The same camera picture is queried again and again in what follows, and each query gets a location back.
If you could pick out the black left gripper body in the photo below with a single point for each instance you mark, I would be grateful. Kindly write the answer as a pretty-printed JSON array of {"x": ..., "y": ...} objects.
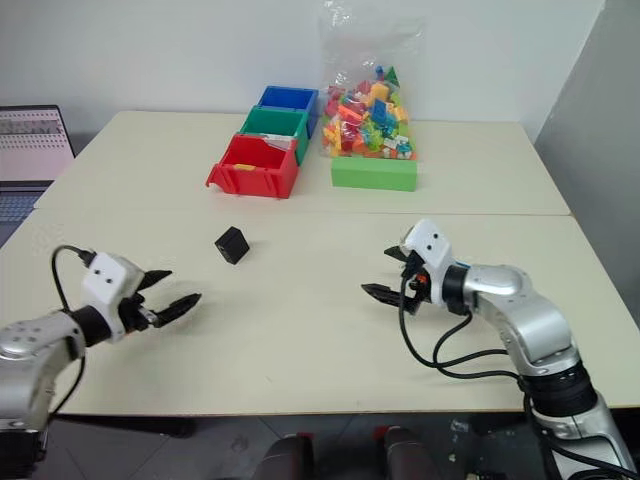
[{"x": 134, "y": 312}]

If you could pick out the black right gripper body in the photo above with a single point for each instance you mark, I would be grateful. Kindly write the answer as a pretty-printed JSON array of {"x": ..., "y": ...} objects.
[{"x": 415, "y": 295}]

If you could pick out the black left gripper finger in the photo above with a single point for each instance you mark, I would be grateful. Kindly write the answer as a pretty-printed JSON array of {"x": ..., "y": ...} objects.
[
  {"x": 177, "y": 309},
  {"x": 156, "y": 277}
]

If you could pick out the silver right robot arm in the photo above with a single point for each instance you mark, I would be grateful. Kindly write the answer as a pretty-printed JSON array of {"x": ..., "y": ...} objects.
[{"x": 530, "y": 320}]

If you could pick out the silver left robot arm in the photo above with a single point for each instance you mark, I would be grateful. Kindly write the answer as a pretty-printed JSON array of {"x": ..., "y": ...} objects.
[{"x": 30, "y": 355}]

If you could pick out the small black box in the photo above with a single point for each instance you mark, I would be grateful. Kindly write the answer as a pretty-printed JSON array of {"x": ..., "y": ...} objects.
[{"x": 233, "y": 245}]

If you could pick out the green foam block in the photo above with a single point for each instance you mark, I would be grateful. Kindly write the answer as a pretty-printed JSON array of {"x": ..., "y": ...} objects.
[{"x": 375, "y": 175}]

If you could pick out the clear bag of colourful blocks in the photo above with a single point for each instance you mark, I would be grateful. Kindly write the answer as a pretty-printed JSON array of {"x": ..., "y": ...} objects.
[{"x": 370, "y": 115}]

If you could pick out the red plastic bin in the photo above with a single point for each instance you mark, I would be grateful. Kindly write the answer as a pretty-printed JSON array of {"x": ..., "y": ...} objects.
[{"x": 255, "y": 177}]

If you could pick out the small yellow piece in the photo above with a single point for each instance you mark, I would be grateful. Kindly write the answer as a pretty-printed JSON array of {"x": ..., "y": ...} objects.
[{"x": 244, "y": 167}]

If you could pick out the dark rounded shape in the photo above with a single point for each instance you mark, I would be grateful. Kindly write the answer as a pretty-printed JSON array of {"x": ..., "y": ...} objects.
[
  {"x": 287, "y": 457},
  {"x": 407, "y": 455}
]

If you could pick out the white card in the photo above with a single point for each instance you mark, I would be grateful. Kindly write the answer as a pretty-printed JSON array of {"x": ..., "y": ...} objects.
[{"x": 281, "y": 142}]

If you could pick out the green plastic bin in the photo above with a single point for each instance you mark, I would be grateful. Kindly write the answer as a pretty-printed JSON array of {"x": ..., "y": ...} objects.
[{"x": 275, "y": 122}]

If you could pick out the laptop computer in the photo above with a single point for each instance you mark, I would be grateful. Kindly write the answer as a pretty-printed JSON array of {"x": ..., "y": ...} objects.
[{"x": 27, "y": 145}]

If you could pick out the blue plastic bin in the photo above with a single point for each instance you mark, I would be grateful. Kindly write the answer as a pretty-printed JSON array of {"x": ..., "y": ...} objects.
[{"x": 290, "y": 97}]

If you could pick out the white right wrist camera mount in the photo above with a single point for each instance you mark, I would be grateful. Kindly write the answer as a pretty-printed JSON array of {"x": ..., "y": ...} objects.
[{"x": 430, "y": 250}]

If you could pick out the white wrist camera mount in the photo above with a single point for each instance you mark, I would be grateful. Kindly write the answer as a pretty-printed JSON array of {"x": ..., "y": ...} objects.
[
  {"x": 430, "y": 250},
  {"x": 107, "y": 280}
]

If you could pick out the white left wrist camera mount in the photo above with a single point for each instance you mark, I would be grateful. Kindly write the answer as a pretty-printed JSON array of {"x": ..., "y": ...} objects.
[{"x": 107, "y": 280}]

